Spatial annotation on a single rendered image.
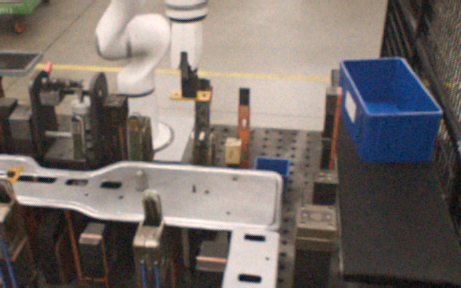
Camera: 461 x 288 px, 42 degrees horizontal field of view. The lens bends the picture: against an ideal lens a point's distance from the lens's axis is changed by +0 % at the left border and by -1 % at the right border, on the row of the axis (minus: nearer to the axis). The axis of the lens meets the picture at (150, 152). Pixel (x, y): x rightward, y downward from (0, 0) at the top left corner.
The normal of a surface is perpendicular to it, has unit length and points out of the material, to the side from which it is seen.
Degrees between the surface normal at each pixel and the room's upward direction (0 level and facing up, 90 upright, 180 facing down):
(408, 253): 0
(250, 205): 0
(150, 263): 90
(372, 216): 0
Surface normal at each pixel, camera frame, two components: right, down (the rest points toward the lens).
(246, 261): -0.07, -0.84
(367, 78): -0.06, 0.54
